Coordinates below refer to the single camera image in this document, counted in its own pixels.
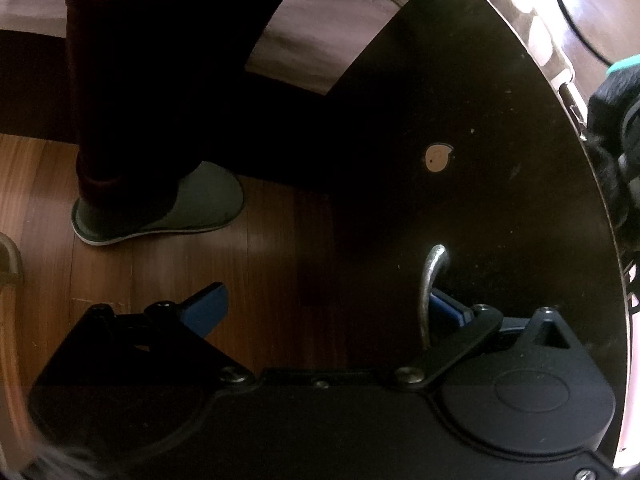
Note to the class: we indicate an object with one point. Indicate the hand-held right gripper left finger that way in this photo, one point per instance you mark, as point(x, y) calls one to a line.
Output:
point(205, 310)

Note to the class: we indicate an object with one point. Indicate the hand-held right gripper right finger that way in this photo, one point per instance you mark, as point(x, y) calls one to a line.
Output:
point(450, 311)

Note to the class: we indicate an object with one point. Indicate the dark drawer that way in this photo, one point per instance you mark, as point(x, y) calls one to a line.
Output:
point(500, 185)

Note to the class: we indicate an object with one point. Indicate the grey slipper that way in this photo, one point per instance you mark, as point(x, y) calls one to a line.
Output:
point(165, 210)

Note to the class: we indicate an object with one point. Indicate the small round tan sticker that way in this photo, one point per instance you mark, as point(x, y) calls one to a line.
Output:
point(437, 156)

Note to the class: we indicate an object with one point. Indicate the dark fuzzy cloth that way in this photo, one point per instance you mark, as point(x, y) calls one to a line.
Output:
point(612, 160)

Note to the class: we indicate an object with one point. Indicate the person's leg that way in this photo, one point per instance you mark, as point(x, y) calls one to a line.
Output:
point(110, 90)

